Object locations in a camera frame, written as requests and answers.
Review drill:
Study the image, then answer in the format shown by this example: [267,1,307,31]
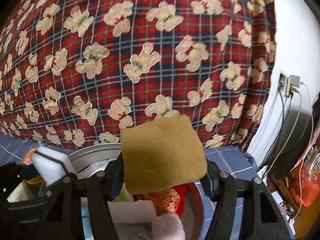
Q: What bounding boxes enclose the orange plastic bag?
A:
[289,167,319,207]

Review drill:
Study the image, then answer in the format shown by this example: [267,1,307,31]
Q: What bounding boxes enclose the wall power socket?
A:
[278,73,291,98]

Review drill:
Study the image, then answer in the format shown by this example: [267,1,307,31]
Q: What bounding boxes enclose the white wall charger plug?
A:
[290,75,301,88]

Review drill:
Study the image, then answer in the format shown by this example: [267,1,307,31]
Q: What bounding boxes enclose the white towel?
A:
[108,200,156,224]

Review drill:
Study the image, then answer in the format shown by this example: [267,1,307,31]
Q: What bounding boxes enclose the light blue cloth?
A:
[81,198,89,218]

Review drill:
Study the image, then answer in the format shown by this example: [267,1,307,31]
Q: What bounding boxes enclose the red plaid bear blanket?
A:
[1,0,276,151]

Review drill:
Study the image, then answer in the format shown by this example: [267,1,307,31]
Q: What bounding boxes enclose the yellow sponge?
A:
[120,115,207,194]

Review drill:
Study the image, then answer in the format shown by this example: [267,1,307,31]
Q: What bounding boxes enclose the black power cable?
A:
[257,92,293,173]

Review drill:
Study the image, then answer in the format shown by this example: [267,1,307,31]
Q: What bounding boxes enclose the red gold satin pouch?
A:
[133,183,196,218]

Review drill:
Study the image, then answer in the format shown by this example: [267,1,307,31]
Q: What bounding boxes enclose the green tissue pack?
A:
[114,184,130,203]

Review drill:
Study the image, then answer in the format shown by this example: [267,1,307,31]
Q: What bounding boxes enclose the blue plaid table cloth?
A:
[0,134,257,239]

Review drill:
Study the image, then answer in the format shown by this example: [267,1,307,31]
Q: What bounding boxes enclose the pink patterned hanging cloth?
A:
[291,144,319,171]

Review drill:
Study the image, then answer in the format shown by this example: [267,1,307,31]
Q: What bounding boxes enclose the pink fluffy puff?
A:
[151,213,185,240]

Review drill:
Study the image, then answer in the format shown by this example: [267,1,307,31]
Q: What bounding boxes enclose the gold lid round tin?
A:
[20,147,45,184]

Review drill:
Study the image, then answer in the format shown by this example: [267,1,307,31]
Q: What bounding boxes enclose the white charging cable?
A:
[260,81,315,221]

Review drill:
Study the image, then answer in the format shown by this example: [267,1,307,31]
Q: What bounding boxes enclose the white black melamine sponge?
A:
[30,146,76,187]

